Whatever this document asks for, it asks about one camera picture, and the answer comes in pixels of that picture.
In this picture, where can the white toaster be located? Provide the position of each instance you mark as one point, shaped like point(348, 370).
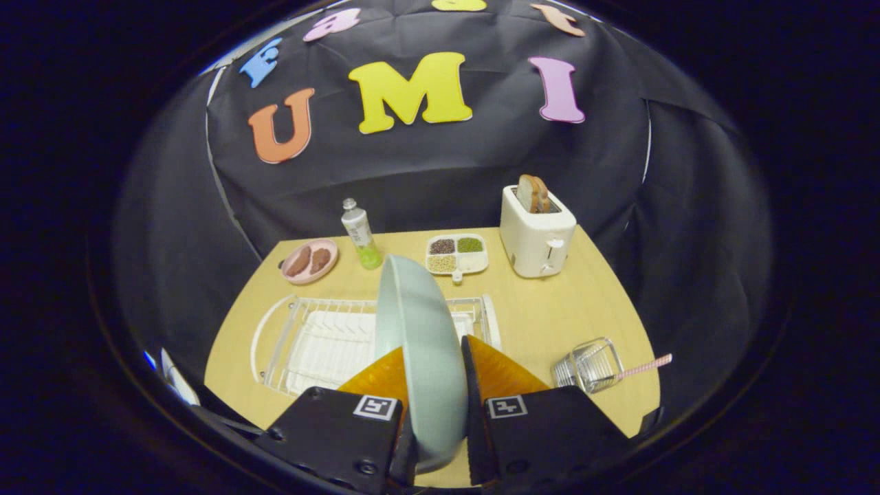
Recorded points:
point(536, 240)

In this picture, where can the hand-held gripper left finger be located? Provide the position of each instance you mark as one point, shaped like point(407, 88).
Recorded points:
point(337, 433)

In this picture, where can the black backdrop cloth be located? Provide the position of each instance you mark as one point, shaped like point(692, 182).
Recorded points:
point(447, 179)

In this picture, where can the brown bread slice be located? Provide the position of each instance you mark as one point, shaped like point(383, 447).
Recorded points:
point(532, 194)

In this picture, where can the pale green plate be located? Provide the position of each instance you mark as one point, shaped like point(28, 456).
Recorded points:
point(426, 357)

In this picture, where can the pink plate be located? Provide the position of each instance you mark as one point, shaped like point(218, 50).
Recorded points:
point(313, 276)

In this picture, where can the white and blue blurry object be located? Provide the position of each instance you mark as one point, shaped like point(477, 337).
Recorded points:
point(177, 381)

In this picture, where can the brown meat piece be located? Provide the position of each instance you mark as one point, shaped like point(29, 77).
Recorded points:
point(320, 260)
point(298, 262)

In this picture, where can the clear bottle with green liquid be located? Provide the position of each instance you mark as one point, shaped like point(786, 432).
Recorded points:
point(359, 234)

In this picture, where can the white divided dish with beans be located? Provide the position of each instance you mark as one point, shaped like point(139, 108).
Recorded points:
point(456, 254)

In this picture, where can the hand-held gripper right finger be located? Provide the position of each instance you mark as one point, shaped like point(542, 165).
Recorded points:
point(543, 433)

